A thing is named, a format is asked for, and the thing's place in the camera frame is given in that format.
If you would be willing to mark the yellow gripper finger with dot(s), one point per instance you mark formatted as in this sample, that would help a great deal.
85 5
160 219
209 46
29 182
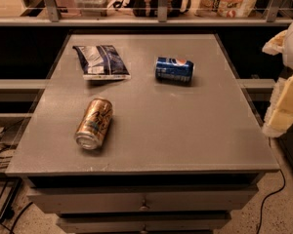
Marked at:
279 115
275 45

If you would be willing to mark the orange soda can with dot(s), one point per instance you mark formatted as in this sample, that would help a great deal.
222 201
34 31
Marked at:
92 129

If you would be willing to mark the blue Pepsi can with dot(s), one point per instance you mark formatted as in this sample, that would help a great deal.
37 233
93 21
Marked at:
174 69

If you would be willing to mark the grey drawer cabinet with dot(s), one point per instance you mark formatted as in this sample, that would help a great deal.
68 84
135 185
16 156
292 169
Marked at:
193 152

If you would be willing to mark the dark backpack on shelf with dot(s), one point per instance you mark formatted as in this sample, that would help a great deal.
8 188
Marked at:
149 8

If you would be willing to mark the blue chip bag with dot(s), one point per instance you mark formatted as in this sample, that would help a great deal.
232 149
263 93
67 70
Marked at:
101 63

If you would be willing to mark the upper drawer knob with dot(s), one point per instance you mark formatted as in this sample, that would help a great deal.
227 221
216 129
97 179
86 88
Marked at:
144 208

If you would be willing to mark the grey metal shelf rail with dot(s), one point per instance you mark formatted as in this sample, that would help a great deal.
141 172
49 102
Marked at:
65 13

